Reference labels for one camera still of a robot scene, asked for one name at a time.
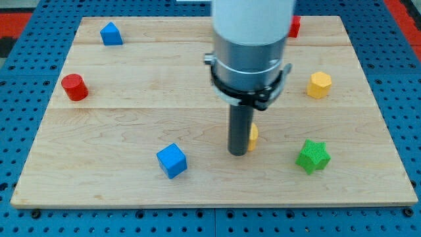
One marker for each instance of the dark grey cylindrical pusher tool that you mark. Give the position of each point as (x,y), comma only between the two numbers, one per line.
(240,120)

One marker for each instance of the red cylinder block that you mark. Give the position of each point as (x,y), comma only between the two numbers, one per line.
(74,86)

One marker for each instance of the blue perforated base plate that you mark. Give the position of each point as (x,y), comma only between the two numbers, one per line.
(33,66)

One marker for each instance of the yellow heart block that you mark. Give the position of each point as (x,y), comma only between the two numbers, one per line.
(253,137)

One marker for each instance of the green star block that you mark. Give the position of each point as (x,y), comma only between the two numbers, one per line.
(313,156)

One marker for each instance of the red block behind arm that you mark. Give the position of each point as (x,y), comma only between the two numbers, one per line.
(295,26)

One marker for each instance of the yellow hexagon block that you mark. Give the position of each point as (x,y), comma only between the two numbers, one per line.
(319,85)

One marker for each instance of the blue cube block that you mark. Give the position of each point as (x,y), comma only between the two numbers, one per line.
(172,160)

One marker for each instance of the blue pentagon prism block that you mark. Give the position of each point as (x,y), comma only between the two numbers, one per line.
(110,35)

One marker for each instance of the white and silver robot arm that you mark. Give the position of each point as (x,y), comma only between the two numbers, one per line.
(249,38)

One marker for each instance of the light wooden board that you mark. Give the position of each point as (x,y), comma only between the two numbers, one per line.
(153,91)

